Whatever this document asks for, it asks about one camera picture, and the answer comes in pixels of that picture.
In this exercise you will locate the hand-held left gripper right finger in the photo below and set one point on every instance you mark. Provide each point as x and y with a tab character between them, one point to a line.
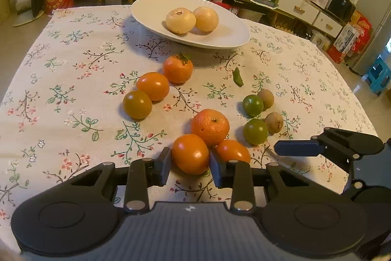
218	170

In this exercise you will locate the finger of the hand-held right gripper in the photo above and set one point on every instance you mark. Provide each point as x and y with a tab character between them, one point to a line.
296	148

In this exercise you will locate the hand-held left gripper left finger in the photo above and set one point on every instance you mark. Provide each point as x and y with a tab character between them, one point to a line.
165	166

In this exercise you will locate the orange tomato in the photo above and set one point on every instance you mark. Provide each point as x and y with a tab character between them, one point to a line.
152	86
190	154
233	151

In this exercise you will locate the small brown round fruit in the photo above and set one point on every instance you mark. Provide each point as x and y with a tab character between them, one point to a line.
267	98
274	122

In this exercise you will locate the large tangerine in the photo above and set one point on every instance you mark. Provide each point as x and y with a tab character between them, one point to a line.
210	128

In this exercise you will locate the olive green tomato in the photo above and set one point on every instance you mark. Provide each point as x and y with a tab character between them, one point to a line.
137	105

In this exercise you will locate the tangerine with green leaf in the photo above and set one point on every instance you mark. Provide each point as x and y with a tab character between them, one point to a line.
177	70

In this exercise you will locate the white oval plate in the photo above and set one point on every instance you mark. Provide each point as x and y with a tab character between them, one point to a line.
146	13

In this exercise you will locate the green pea pod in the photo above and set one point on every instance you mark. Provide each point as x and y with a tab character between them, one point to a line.
238	78

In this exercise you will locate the blue plastic stool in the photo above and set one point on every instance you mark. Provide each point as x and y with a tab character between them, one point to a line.
377	74

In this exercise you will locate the floral tablecloth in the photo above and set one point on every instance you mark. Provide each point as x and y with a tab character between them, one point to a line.
76	80

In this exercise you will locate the stack of red gift boxes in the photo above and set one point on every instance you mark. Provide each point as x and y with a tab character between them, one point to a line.
351	34

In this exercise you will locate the low console with white drawers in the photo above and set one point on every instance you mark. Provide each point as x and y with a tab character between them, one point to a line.
299	8

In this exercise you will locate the pale yellow pear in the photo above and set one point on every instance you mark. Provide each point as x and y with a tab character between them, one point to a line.
208	19
180	22

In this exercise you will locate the silver refrigerator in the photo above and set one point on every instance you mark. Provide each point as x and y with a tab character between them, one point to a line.
374	22

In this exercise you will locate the black microwave oven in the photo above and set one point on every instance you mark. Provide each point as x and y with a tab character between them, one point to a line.
340	5

